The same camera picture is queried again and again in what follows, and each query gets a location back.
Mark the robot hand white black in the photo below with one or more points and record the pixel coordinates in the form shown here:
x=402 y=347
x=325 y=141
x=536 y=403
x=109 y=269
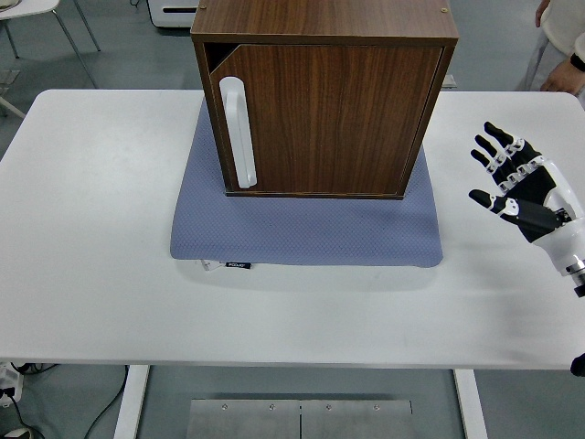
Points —
x=562 y=192

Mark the brown wooden cabinet door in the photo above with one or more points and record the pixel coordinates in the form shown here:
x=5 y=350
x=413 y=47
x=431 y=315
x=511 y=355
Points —
x=343 y=119

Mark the brown wooden cabinet body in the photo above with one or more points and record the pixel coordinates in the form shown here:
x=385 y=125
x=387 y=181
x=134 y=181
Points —
x=320 y=18

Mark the person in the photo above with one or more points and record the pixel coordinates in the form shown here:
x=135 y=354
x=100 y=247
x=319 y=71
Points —
x=562 y=32

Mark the white table leg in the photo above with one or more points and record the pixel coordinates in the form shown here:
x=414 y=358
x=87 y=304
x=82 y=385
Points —
x=471 y=402
x=130 y=402

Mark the blue-grey textured mat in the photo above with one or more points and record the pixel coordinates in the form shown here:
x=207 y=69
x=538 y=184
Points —
x=297 y=233

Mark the grey metal plate with screws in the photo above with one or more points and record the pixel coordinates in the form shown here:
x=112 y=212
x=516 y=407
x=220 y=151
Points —
x=356 y=420
x=242 y=420

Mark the black mat label tag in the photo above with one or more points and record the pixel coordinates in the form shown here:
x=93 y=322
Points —
x=239 y=264

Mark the white appliance box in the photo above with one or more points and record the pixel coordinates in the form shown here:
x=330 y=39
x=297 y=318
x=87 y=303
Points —
x=173 y=13

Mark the grey floor outlet cover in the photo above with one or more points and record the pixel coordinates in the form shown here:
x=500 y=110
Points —
x=9 y=77

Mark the white chair with metal legs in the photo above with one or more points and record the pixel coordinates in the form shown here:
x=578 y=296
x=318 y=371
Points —
x=27 y=7

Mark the white power strip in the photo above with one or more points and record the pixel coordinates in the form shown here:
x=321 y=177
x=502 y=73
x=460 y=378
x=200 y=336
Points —
x=7 y=379

